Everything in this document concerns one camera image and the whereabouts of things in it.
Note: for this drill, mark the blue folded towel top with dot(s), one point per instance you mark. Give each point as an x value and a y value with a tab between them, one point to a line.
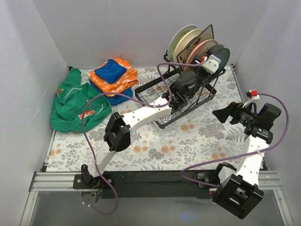
111	71

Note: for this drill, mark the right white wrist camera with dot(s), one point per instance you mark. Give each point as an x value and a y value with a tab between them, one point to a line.
252	97

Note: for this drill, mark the orange patterned cloth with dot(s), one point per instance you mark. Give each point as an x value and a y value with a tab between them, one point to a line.
128	80

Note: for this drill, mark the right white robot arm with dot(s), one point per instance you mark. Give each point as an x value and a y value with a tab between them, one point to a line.
238	191

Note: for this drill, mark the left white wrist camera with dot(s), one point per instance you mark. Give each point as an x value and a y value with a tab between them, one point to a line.
211	64

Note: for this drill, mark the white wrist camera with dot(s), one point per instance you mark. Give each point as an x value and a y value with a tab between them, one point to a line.
211	64
252	97

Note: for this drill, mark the square floral plate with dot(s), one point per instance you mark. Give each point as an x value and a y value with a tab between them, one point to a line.
207	34

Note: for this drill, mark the black wire dish rack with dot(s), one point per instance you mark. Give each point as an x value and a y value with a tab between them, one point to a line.
186	97

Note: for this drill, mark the white scalloped plate front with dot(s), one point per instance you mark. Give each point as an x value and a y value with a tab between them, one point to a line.
177	37

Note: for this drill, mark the pink and cream round plate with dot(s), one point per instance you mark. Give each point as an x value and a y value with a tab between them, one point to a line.
198	47

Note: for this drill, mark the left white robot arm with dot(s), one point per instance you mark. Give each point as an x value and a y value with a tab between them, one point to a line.
117	137

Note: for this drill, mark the green jacket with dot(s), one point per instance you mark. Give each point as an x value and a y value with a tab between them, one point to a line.
71	99

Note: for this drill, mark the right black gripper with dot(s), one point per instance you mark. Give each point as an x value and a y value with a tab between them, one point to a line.
234	113

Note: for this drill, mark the blue glazed plate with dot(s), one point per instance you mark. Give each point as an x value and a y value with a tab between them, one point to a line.
224	55
214	49

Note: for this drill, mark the cream and green round plate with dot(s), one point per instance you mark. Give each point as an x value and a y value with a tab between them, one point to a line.
184	41

